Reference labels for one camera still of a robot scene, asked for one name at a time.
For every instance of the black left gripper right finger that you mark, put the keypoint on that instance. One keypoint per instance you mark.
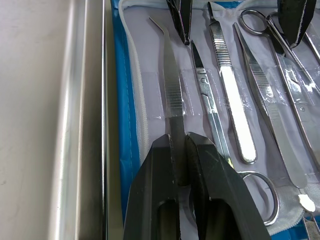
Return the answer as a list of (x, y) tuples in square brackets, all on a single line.
[(220, 190)]

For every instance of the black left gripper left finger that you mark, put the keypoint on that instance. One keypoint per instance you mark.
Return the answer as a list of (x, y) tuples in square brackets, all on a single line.
[(147, 190)]

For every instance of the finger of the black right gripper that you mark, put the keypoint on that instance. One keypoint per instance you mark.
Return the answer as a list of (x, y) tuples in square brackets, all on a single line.
[(296, 20), (182, 17)]

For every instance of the bent tip metal tweezers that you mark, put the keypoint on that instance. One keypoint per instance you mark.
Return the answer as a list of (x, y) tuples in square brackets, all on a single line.
[(172, 87)]

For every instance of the slim metal instrument shaft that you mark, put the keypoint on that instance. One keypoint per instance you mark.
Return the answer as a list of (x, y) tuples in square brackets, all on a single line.
[(313, 46)]

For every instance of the large metal surgical scissors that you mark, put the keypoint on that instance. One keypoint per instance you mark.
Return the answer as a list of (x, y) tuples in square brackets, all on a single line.
[(298, 105)]

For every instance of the stainless steel metal tray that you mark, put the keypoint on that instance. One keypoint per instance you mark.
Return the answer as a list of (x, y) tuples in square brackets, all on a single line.
[(75, 125)]

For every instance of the thin metal probe rod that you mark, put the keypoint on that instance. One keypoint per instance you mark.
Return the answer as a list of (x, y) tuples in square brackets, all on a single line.
[(275, 28)]

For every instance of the metal scalpel with blade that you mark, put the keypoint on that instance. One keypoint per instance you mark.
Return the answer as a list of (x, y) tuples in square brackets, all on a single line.
[(205, 85)]

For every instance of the straight pointed metal tweezers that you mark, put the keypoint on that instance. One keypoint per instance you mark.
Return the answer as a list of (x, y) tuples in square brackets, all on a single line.
[(275, 117)]

